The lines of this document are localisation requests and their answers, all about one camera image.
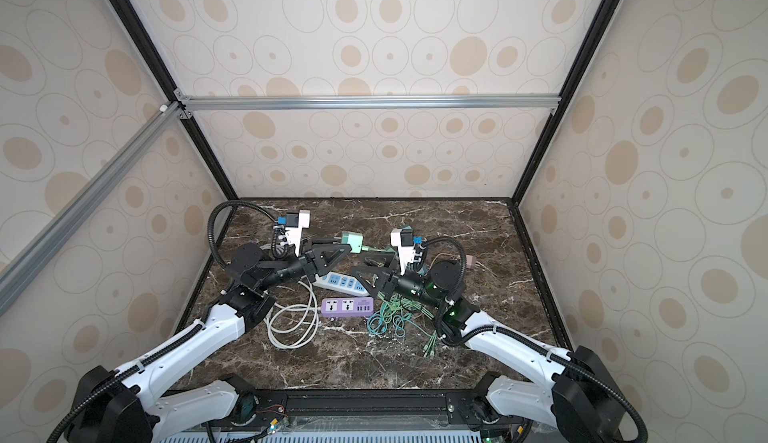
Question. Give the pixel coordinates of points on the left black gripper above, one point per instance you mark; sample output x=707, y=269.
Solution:
x=316, y=262

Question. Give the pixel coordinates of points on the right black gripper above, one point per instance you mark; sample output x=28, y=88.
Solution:
x=390, y=283

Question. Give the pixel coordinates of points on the white blue power strip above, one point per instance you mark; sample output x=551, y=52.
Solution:
x=341, y=283

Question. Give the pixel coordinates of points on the light green charger plug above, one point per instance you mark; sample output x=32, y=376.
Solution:
x=354, y=240

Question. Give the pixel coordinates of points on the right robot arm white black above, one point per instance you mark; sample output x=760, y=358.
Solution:
x=569, y=390

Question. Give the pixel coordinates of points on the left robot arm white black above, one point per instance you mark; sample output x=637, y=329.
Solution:
x=127, y=404

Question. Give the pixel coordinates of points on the purple power strip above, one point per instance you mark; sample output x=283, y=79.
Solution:
x=336, y=308

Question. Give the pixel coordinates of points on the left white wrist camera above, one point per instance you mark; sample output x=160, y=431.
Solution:
x=290, y=228

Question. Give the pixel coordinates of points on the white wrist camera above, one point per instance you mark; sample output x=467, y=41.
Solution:
x=290, y=228
x=404, y=245

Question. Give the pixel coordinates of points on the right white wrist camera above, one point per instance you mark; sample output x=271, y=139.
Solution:
x=404, y=245

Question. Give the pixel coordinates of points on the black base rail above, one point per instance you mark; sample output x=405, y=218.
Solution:
x=236, y=412

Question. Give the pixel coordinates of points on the horizontal aluminium rail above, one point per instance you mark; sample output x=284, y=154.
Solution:
x=374, y=102

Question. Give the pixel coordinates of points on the diagonal aluminium rail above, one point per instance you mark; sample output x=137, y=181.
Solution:
x=39, y=252

